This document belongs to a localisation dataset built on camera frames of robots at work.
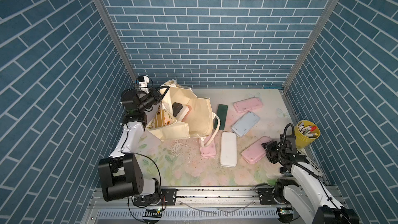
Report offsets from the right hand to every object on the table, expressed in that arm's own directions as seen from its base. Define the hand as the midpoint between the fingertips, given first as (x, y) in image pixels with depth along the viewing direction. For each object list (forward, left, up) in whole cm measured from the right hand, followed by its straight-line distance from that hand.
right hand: (263, 146), depth 87 cm
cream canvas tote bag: (+8, +37, +7) cm, 39 cm away
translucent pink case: (+17, +46, +3) cm, 50 cm away
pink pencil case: (+31, +6, -2) cm, 32 cm away
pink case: (-5, +30, -2) cm, 30 cm away
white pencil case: (-3, +20, -2) cm, 20 cm away
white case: (+16, +49, +5) cm, 52 cm away
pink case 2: (-3, +5, -2) cm, 6 cm away
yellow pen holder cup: (+7, -23, +6) cm, 25 cm away
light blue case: (+16, +9, -2) cm, 18 cm away
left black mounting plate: (-29, +49, -4) cm, 57 cm away
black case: (+18, +53, +7) cm, 56 cm away
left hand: (+11, +50, +31) cm, 59 cm away
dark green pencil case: (+23, +24, -2) cm, 34 cm away
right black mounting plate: (-24, +1, -4) cm, 24 cm away
